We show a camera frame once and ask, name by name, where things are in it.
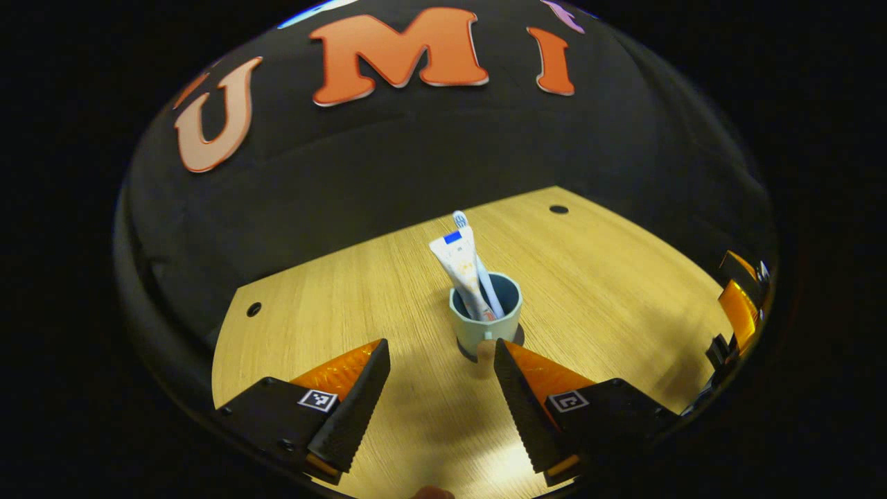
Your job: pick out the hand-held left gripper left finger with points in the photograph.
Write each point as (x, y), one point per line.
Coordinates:
(357, 409)

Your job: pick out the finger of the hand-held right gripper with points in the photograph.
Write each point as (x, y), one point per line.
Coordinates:
(740, 315)
(745, 267)

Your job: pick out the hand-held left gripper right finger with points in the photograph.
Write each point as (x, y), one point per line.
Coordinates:
(523, 416)

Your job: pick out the dark brown round coaster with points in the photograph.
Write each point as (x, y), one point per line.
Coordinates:
(466, 352)

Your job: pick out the white toothbrush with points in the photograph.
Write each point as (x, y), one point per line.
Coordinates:
(488, 287)

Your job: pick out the white toothpaste tube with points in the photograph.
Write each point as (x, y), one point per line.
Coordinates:
(461, 267)

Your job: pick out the wooden desktop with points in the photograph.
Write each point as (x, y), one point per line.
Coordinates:
(610, 312)

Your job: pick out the black backdrop cloth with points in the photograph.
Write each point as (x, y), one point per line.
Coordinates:
(416, 159)

